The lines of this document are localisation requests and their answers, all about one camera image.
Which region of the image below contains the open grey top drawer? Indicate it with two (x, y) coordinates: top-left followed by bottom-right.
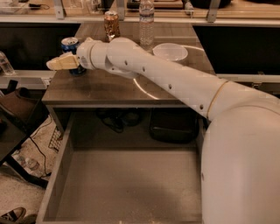
(37, 112), (202, 224)

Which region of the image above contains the black bag under cabinet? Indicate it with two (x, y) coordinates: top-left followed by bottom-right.
(149, 108), (199, 144)

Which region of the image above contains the white ceramic bowl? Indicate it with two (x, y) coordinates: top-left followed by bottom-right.
(152, 43), (188, 62)

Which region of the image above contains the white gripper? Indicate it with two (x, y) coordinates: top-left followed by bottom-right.
(46, 38), (101, 71)

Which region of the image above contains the blue pepsi can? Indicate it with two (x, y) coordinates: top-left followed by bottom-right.
(61, 37), (86, 76)

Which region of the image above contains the clear plastic water bottle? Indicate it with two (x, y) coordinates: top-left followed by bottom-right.
(138, 0), (154, 51)

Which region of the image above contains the plastic bottle on floor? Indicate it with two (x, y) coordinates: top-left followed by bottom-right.
(13, 154), (43, 178)

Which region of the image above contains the plastic bottle on left shelf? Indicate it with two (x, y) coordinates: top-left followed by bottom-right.
(0, 52), (15, 75)

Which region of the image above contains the shoe at bottom left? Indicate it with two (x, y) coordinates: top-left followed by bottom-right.
(0, 207), (26, 224)

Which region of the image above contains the brown gold soda can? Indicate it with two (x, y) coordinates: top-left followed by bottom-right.
(104, 10), (121, 42)

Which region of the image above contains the dark chair at left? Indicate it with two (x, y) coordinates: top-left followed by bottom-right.
(0, 80), (49, 188)

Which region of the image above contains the black cable on left floor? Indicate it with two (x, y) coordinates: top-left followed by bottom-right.
(28, 115), (53, 178)

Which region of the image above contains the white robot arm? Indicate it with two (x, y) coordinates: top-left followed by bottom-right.
(46, 38), (280, 224)

